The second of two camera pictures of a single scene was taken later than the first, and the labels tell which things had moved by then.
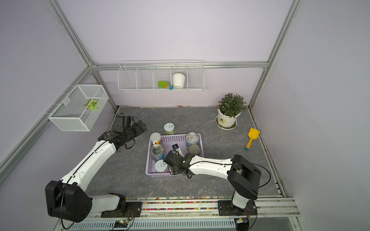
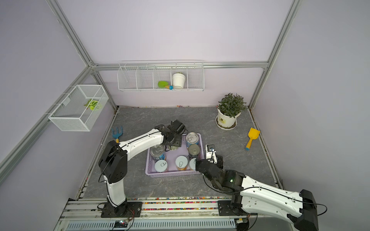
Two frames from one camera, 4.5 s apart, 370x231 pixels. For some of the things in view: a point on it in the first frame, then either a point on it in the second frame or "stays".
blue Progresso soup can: (157, 152) stays
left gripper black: (138, 130) -> (178, 142)
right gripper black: (173, 170) -> (200, 161)
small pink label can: (160, 166) stays
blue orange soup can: (192, 138) stays
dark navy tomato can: (194, 149) stays
